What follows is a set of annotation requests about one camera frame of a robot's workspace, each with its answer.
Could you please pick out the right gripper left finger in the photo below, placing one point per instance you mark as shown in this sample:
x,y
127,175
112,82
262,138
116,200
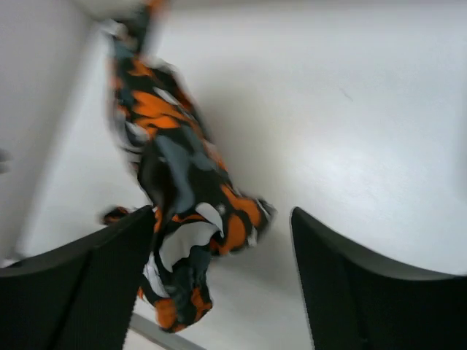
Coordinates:
x,y
80,295

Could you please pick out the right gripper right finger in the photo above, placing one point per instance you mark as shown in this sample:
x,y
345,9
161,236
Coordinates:
x,y
356,298

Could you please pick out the orange camouflage shorts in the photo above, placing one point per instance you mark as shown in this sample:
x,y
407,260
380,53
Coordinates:
x,y
199,213

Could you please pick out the front aluminium rail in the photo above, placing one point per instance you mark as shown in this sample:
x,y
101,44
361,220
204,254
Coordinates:
x,y
151,331

